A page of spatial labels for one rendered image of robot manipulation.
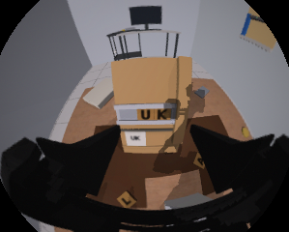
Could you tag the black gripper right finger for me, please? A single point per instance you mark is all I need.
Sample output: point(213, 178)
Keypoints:
point(226, 158)

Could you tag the tan wooden board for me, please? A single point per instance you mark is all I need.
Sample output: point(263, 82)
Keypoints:
point(152, 83)

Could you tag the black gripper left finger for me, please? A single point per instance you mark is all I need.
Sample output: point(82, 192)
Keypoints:
point(87, 159)

